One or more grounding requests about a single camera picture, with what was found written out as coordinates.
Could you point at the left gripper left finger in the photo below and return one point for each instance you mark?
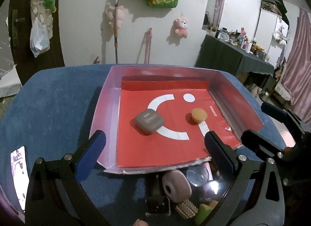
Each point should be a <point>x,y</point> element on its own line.
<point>87,155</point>

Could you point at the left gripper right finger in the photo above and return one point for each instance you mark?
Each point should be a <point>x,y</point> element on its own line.
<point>222,155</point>

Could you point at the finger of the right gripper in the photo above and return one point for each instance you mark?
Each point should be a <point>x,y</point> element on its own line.
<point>287,117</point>
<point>261,146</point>

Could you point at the pink oval case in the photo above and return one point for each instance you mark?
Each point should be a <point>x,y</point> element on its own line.
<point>176,186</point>

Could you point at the green yellow toy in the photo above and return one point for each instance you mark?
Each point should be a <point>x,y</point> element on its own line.
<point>204,211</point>

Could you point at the clear round glass lens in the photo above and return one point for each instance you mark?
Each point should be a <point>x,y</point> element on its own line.
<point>197,175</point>

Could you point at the pink curtain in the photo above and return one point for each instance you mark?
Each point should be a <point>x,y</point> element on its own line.
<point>297,75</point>

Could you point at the small orange round puck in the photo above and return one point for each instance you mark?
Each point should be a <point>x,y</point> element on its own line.
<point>198,115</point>

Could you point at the white smartphone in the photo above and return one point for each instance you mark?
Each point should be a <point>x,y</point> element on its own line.
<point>20,176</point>

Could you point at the red paper liner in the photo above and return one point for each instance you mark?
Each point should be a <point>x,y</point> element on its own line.
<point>180,139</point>

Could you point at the grey square earbud case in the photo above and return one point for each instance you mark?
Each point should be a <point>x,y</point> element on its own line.
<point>149,121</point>

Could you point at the pink cardboard box tray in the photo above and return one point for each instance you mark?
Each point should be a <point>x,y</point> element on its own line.
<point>234,102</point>

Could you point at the white refrigerator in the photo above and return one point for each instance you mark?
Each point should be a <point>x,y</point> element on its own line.
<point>269,33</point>

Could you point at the dark cloth covered table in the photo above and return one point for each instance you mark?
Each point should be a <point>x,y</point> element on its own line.
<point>218,55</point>

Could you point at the pink plush toy right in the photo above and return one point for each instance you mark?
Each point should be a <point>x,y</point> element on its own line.
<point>181,27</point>

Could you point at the pink plush toy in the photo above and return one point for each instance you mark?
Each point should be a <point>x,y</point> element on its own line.
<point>181,27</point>
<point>110,12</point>

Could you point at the white plastic bag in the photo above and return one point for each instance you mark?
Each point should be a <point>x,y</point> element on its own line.
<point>39,38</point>

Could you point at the clear hanging organizer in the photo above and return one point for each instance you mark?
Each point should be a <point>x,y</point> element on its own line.
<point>43,12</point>

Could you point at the pink plush toy left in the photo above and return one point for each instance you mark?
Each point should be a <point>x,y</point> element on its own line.
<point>110,12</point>

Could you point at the dark wooden door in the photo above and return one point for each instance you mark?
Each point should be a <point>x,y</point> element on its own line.
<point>19,28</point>

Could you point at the orange grey mop handle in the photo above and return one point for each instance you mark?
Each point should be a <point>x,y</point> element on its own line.
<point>116,31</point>

